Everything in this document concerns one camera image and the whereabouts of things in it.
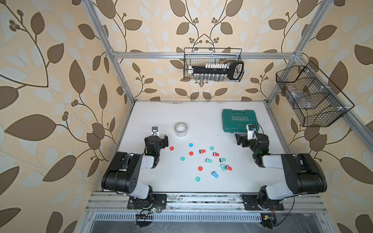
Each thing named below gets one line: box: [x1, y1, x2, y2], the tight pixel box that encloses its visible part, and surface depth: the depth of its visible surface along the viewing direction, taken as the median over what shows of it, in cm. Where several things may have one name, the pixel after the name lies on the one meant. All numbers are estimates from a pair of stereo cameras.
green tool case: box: [221, 108, 260, 134], surface depth 104 cm
